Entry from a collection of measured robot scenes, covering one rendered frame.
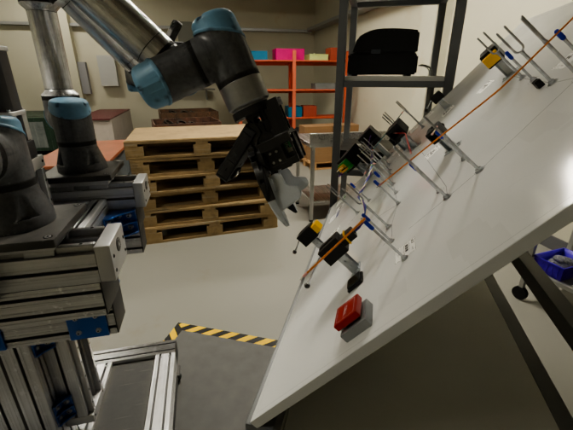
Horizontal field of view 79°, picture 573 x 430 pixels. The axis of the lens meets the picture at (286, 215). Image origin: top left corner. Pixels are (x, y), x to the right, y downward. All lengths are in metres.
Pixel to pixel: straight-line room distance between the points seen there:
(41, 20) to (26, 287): 0.88
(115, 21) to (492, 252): 0.71
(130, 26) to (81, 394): 1.17
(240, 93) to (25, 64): 9.79
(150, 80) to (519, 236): 0.56
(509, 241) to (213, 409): 1.63
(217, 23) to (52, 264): 0.60
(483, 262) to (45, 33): 1.39
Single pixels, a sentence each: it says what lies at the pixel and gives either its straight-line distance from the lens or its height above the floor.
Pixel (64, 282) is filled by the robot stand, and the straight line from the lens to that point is 0.93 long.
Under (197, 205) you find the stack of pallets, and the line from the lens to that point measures 3.41.
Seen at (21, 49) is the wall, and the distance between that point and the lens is 10.32.
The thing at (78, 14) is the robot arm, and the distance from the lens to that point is 1.38.
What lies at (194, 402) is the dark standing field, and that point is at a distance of 1.96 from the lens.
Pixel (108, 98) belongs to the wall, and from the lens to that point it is 9.85.
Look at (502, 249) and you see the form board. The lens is 0.50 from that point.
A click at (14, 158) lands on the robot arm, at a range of 0.88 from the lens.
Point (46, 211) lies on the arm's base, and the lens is 0.92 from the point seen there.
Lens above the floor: 1.46
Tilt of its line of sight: 22 degrees down
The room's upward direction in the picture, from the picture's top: straight up
